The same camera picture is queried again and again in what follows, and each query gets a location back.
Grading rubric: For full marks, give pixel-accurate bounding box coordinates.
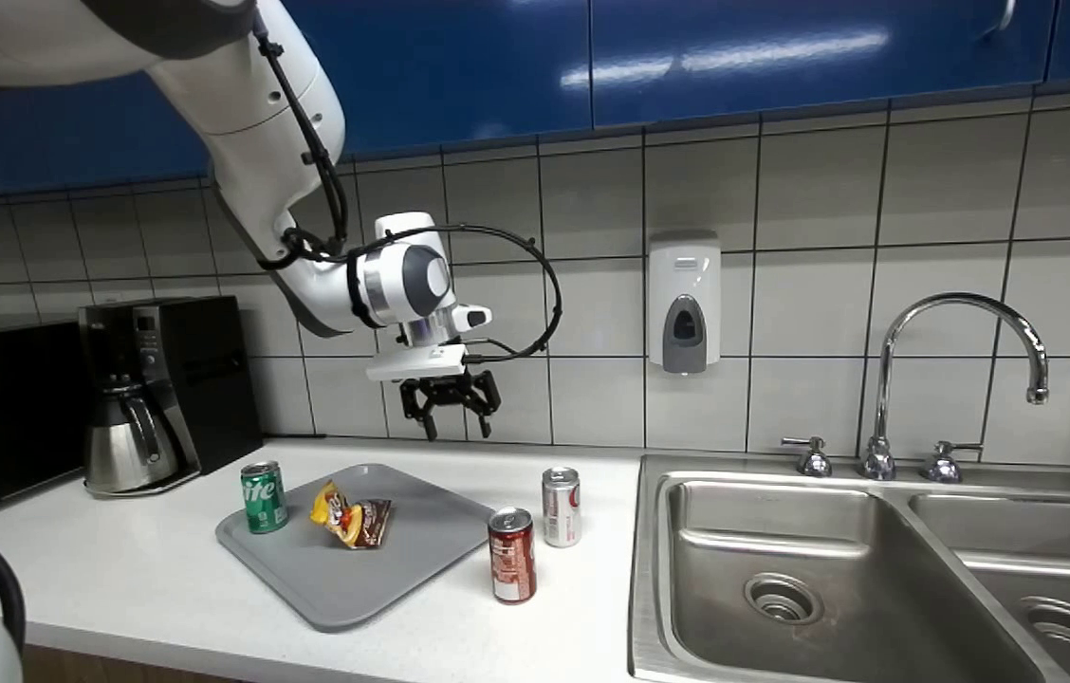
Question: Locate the yellow brown chip bag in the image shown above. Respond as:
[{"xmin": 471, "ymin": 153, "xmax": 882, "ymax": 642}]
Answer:
[{"xmin": 309, "ymin": 481, "xmax": 398, "ymax": 556}]

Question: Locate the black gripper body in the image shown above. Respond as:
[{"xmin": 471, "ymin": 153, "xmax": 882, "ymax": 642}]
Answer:
[{"xmin": 398, "ymin": 370, "xmax": 506, "ymax": 413}]

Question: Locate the chrome gooseneck faucet spout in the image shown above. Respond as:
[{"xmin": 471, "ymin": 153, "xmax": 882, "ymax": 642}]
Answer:
[{"xmin": 860, "ymin": 292, "xmax": 1057, "ymax": 481}]

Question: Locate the black microwave oven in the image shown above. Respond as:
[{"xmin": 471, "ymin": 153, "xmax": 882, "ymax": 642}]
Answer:
[{"xmin": 0, "ymin": 320, "xmax": 95, "ymax": 520}]

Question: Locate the white wall soap dispenser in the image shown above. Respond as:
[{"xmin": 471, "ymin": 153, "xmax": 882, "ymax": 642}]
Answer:
[{"xmin": 644, "ymin": 230, "xmax": 726, "ymax": 377}]

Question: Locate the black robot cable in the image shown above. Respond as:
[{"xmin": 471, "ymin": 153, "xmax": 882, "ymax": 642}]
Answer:
[{"xmin": 251, "ymin": 22, "xmax": 566, "ymax": 371}]

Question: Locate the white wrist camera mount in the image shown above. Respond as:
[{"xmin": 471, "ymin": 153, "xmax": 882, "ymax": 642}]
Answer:
[{"xmin": 363, "ymin": 348, "xmax": 471, "ymax": 384}]

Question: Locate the stainless steel double sink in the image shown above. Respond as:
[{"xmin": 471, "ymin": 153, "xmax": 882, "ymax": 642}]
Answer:
[{"xmin": 626, "ymin": 453, "xmax": 1070, "ymax": 683}]

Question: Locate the grey soda can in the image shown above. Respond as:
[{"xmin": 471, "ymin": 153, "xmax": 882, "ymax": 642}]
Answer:
[{"xmin": 540, "ymin": 464, "xmax": 585, "ymax": 550}]

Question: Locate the green soda can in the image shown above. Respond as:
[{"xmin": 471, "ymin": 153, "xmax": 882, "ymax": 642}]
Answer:
[{"xmin": 241, "ymin": 461, "xmax": 291, "ymax": 540}]

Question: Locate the red soda can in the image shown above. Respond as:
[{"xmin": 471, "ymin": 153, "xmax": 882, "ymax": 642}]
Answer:
[{"xmin": 485, "ymin": 505, "xmax": 540, "ymax": 606}]

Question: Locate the stainless steel carafe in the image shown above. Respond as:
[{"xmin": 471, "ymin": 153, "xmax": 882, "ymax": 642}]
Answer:
[{"xmin": 84, "ymin": 377, "xmax": 188, "ymax": 502}]

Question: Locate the black steel coffee maker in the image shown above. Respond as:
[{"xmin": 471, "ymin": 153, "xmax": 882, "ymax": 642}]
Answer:
[{"xmin": 75, "ymin": 296, "xmax": 266, "ymax": 502}]

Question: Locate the chrome faucet handle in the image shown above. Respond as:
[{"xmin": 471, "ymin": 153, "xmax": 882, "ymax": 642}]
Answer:
[
  {"xmin": 921, "ymin": 435, "xmax": 984, "ymax": 487},
  {"xmin": 780, "ymin": 435, "xmax": 836, "ymax": 480}
]

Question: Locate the grey plastic tray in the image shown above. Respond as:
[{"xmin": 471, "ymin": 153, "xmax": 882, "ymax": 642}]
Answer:
[{"xmin": 212, "ymin": 461, "xmax": 499, "ymax": 633}]

